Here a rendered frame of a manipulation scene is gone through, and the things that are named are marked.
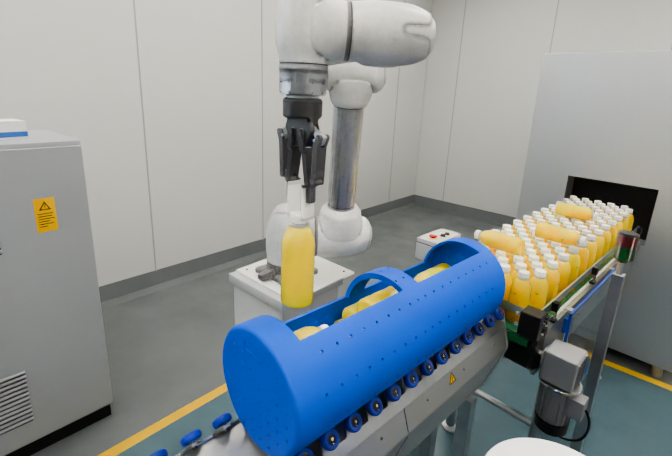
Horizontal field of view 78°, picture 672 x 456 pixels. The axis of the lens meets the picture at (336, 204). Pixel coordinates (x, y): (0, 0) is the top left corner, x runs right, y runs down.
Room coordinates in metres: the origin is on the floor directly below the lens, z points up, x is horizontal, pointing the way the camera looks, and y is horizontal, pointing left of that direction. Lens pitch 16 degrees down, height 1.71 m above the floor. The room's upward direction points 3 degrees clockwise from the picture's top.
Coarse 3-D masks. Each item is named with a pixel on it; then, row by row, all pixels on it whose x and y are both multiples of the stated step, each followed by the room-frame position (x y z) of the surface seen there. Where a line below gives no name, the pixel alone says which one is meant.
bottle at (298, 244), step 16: (304, 224) 0.79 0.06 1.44; (288, 240) 0.77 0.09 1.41; (304, 240) 0.77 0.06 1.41; (288, 256) 0.77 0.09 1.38; (304, 256) 0.77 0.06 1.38; (288, 272) 0.77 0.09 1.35; (304, 272) 0.77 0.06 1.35; (288, 288) 0.77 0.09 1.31; (304, 288) 0.77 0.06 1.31; (288, 304) 0.77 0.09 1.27; (304, 304) 0.77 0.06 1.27
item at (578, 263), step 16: (560, 224) 2.09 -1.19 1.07; (608, 224) 2.09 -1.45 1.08; (624, 224) 2.24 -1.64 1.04; (544, 240) 1.84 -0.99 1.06; (592, 240) 1.82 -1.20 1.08; (608, 240) 1.98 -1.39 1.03; (528, 256) 1.60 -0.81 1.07; (576, 256) 1.64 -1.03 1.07; (592, 256) 1.80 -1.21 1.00; (560, 272) 1.55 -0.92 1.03; (576, 272) 1.63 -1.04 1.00; (560, 288) 1.54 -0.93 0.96
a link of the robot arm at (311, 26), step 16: (288, 0) 0.76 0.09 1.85; (304, 0) 0.75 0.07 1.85; (320, 0) 0.76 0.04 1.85; (336, 0) 0.77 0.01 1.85; (288, 16) 0.75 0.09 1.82; (304, 16) 0.75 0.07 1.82; (320, 16) 0.75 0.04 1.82; (336, 16) 0.76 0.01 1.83; (288, 32) 0.75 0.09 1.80; (304, 32) 0.75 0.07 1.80; (320, 32) 0.75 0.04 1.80; (336, 32) 0.76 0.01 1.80; (288, 48) 0.76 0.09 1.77; (304, 48) 0.75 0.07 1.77; (320, 48) 0.76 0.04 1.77; (336, 48) 0.77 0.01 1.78; (320, 64) 0.77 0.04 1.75
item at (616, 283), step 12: (612, 276) 1.40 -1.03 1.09; (624, 276) 1.38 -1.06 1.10; (612, 288) 1.39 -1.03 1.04; (612, 300) 1.38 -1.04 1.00; (612, 312) 1.38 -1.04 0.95; (600, 324) 1.40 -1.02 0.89; (612, 324) 1.38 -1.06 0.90; (600, 336) 1.39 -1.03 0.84; (600, 348) 1.38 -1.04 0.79; (600, 360) 1.38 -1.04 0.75; (588, 372) 1.40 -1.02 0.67; (600, 372) 1.38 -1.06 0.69; (588, 384) 1.39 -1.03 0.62; (588, 396) 1.38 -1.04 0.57; (588, 408) 1.38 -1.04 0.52; (576, 432) 1.39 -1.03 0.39; (576, 444) 1.38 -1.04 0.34
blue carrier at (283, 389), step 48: (432, 288) 1.01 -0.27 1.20; (480, 288) 1.13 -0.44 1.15; (240, 336) 0.76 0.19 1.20; (288, 336) 0.72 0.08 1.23; (336, 336) 0.76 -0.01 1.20; (384, 336) 0.83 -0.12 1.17; (432, 336) 0.93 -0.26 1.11; (240, 384) 0.76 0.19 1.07; (288, 384) 0.65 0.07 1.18; (336, 384) 0.70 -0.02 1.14; (384, 384) 0.81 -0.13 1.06; (288, 432) 0.64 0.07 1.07
